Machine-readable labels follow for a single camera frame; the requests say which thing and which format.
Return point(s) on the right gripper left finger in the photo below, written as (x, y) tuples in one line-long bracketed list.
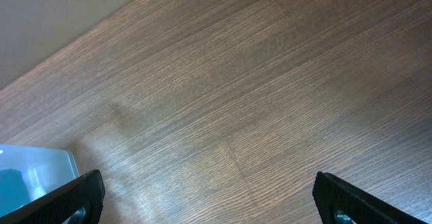
[(79, 201)]

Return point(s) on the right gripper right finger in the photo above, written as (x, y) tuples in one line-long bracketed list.
[(338, 201)]

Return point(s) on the clear plastic storage bin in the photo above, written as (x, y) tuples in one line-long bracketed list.
[(28, 173)]

